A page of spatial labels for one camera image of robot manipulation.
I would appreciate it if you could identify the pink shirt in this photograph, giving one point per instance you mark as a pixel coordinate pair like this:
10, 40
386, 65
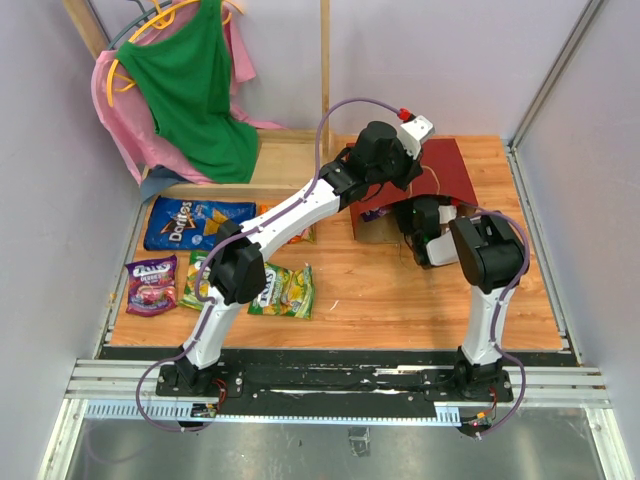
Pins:
130, 121

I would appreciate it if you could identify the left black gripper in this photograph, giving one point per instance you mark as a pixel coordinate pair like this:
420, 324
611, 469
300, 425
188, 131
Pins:
413, 167

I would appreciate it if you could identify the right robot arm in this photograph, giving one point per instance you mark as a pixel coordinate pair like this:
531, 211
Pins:
493, 254

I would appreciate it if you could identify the dark green clothes hanger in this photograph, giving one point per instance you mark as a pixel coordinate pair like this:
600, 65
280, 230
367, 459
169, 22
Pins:
121, 18

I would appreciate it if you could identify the aluminium frame post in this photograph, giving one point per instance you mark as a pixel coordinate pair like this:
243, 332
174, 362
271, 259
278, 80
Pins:
578, 33

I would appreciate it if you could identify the blue Doritos chip bag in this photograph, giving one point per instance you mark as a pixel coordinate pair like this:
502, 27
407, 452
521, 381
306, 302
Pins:
176, 224

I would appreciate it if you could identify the yellow clothes hanger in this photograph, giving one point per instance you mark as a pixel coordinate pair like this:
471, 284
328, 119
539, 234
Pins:
164, 18

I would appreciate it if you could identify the red brown paper bag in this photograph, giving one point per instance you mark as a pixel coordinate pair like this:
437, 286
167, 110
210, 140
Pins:
444, 177

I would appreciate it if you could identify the purple Tops candy bag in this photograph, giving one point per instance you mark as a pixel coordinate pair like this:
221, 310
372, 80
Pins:
151, 286

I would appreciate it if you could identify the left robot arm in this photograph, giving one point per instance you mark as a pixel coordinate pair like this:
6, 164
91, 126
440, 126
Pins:
234, 268

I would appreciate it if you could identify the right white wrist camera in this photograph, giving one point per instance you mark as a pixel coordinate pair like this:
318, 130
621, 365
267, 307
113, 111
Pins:
449, 210

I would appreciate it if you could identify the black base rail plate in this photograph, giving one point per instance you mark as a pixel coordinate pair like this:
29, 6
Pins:
307, 384

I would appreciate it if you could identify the blue grey cloth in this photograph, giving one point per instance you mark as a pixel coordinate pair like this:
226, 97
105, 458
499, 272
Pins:
157, 180

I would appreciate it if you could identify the green shirt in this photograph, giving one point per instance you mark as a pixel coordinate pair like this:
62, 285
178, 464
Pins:
185, 80

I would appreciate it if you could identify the wooden clothes rack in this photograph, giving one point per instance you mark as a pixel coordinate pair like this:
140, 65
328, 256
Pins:
286, 158

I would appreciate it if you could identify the yellow green candy bag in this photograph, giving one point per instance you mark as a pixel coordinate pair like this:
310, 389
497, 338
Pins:
288, 293
189, 298

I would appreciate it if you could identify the orange Tops candy bag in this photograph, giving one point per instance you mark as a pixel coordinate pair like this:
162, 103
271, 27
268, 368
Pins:
308, 235

